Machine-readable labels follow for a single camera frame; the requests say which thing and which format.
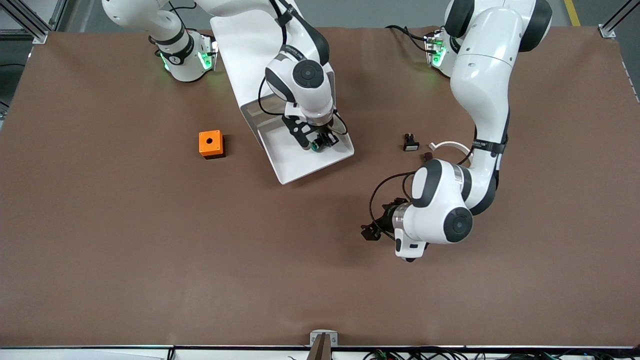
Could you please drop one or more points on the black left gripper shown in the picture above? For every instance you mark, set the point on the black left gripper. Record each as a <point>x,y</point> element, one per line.
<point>385,217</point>

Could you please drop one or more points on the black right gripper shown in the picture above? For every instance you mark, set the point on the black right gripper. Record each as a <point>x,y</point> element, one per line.
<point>327,136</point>

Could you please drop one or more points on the green mushroom push button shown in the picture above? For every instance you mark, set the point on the green mushroom push button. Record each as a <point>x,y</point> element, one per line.
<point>316,146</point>

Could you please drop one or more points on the white plastic drawer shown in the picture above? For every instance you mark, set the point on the white plastic drawer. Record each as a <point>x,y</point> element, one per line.
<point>295,162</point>
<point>257,107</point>
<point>261,117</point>
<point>266,128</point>

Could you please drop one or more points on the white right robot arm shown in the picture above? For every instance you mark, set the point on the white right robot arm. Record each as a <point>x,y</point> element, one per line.
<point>305,85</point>

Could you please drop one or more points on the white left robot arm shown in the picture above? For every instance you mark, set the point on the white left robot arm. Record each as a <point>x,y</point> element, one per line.
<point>480,75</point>

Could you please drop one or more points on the white drawer cabinet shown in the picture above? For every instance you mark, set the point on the white drawer cabinet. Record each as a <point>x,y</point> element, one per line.
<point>240,45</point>

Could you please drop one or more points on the brown terminal block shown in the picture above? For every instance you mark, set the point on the brown terminal block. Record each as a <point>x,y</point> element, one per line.
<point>426,156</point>

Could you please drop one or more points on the black switch with white cap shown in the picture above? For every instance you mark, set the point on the black switch with white cap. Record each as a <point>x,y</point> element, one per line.
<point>411,145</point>

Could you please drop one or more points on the white curved plastic bracket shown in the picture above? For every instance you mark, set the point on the white curved plastic bracket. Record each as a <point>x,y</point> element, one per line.
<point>450,144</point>

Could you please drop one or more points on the orange button enclosure box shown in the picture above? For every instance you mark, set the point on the orange button enclosure box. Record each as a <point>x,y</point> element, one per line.
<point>210,142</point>

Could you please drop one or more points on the grey table edge bracket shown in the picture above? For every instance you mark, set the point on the grey table edge bracket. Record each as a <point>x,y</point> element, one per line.
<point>324,339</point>

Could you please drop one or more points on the aluminium frame post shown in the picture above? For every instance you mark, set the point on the aluminium frame post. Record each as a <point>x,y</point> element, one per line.
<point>617,20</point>
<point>30,20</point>

